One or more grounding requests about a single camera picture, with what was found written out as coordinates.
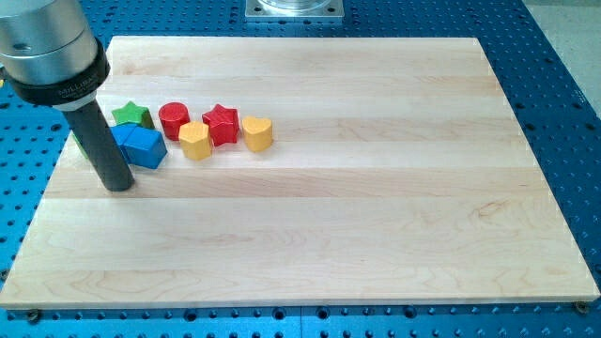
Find red star block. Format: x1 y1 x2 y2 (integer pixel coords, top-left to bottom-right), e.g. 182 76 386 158
202 104 239 146

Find blue triangle block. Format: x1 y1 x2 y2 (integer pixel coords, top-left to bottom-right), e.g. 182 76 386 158
110 123 137 164

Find yellow hexagon block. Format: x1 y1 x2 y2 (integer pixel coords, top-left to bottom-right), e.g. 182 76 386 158
178 121 212 161

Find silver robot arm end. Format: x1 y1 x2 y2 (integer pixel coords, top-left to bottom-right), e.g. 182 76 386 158
1 0 110 111

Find yellow heart block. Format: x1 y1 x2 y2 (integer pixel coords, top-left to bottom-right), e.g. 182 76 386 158
242 115 273 152

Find green star block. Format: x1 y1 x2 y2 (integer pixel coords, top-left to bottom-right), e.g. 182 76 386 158
112 101 155 130

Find light wooden board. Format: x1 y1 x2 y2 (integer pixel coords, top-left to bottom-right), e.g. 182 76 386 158
1 36 599 309

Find red cylinder block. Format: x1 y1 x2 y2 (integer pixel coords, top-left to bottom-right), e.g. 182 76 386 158
159 102 191 141

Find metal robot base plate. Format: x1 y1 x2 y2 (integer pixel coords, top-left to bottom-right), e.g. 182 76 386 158
245 0 345 19

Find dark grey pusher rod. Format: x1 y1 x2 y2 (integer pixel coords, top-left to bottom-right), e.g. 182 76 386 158
63 100 134 192

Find green circle block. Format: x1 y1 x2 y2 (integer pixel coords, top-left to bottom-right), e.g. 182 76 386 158
71 132 89 160

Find blue cube block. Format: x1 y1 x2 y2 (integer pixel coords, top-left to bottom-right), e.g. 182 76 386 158
123 127 167 169

